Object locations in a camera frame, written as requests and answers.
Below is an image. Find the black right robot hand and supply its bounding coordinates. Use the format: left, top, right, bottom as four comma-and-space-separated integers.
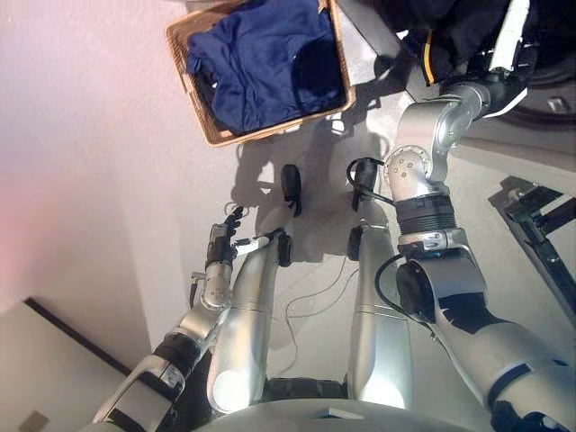
471, 0, 537, 74

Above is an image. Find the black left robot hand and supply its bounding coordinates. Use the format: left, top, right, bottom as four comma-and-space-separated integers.
204, 204, 272, 267

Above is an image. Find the black garment with yellow stripe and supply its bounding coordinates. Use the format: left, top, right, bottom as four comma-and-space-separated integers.
373, 0, 544, 87

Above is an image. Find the dark grey washing machine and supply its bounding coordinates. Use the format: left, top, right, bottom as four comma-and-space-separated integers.
337, 0, 576, 131

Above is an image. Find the woven wicker laundry basket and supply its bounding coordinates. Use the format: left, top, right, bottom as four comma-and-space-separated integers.
164, 0, 357, 148

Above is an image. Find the silver left robot leg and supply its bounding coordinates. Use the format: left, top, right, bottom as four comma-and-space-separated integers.
207, 202, 294, 414

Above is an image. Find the silver robot leg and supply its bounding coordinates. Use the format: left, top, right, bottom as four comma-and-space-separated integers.
207, 202, 294, 414
345, 197, 414, 411

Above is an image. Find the black left robot foot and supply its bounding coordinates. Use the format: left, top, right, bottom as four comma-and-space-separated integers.
280, 164, 303, 215

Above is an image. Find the black robot foot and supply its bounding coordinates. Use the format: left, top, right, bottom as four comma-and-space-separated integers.
280, 164, 303, 215
349, 157, 378, 212

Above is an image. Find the black right robot foot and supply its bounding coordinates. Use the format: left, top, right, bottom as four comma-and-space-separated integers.
349, 157, 378, 212

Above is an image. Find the silver right robot leg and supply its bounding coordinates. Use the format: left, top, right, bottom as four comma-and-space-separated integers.
345, 197, 414, 411

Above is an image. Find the blue garment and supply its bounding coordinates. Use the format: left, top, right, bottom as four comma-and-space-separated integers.
185, 0, 348, 136

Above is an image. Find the grey robot torso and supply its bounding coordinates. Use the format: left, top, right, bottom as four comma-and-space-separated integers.
202, 377, 455, 432

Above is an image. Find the white low cabinet black trim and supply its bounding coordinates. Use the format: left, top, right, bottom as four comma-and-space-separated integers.
0, 295, 152, 432

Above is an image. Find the thin grey floor cable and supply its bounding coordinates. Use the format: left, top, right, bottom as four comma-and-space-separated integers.
284, 255, 362, 364

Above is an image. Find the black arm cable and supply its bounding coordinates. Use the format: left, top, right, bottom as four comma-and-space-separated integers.
375, 251, 436, 326

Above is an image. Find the black metal floor frame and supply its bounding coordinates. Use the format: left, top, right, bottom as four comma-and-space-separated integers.
488, 175, 576, 292

